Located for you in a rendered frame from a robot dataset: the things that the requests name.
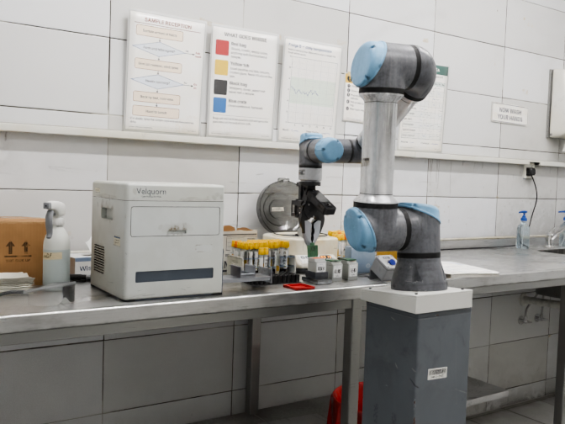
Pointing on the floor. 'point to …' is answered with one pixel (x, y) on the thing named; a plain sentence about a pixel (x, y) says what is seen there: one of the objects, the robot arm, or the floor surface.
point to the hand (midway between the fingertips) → (311, 244)
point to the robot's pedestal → (415, 366)
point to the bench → (136, 320)
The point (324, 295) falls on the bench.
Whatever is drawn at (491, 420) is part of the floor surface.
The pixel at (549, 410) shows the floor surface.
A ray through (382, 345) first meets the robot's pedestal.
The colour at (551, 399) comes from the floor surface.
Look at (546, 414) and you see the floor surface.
